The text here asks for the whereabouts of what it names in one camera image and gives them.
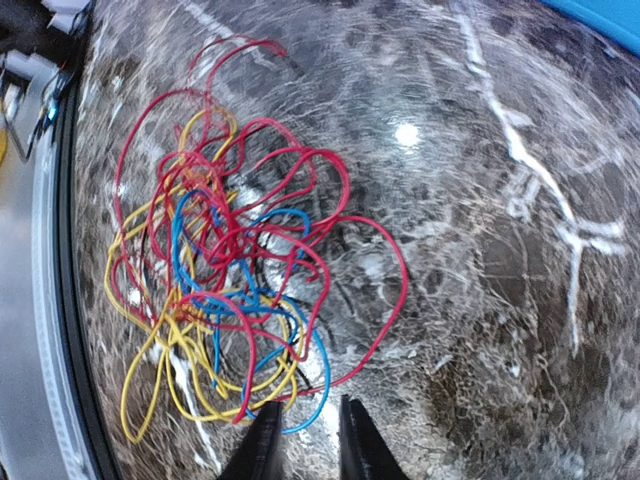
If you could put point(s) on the white slotted cable duct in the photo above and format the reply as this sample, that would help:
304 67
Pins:
69 443

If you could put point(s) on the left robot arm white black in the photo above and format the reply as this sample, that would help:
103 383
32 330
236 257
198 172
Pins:
26 27

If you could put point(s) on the black curved front rail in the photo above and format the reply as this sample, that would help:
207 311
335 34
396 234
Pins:
98 460

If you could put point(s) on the blue three-compartment plastic bin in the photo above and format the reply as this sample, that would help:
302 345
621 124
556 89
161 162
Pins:
617 20

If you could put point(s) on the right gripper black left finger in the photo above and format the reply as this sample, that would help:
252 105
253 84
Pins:
258 456

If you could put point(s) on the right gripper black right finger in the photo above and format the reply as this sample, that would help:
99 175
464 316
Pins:
363 452

